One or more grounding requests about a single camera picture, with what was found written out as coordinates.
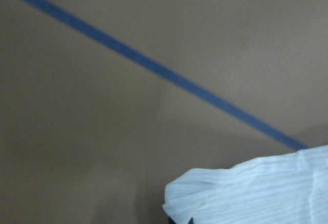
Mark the light blue button shirt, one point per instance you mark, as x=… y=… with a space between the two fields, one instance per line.
x=290 y=188

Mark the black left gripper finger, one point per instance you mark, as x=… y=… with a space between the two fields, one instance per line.
x=177 y=221

